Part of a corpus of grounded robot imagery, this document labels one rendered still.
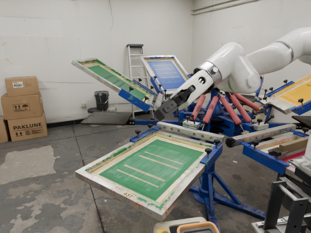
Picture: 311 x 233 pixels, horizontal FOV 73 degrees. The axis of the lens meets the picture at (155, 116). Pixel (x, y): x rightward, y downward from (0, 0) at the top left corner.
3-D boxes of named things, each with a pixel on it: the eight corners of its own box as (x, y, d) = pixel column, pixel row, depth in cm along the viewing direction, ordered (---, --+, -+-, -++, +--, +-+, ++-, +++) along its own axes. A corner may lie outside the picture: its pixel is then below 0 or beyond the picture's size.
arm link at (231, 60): (243, 82, 67) (269, 83, 59) (220, 102, 66) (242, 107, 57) (224, 41, 62) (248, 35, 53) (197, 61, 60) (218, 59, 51)
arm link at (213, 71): (228, 77, 53) (220, 84, 53) (214, 86, 62) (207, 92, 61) (210, 54, 53) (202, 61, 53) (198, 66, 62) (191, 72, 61)
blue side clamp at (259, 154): (288, 173, 125) (290, 162, 122) (283, 175, 123) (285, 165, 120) (247, 152, 150) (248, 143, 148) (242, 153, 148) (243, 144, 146)
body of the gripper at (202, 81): (223, 82, 53) (190, 109, 51) (208, 91, 63) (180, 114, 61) (204, 59, 53) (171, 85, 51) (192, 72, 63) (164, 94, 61)
